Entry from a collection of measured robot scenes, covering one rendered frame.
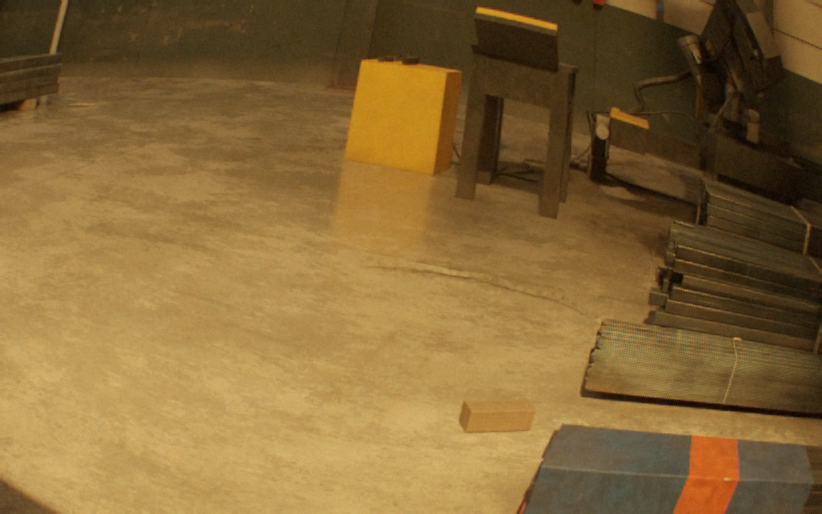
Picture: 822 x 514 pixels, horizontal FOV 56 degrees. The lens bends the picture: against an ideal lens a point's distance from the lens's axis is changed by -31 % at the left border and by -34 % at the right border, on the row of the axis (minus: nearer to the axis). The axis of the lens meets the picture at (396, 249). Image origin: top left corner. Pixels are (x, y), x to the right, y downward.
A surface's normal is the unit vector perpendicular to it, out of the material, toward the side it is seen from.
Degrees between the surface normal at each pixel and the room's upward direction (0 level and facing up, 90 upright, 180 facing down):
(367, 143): 90
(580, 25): 90
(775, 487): 90
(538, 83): 90
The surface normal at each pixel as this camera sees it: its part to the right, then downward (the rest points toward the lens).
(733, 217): -0.25, 0.19
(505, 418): 0.18, 0.22
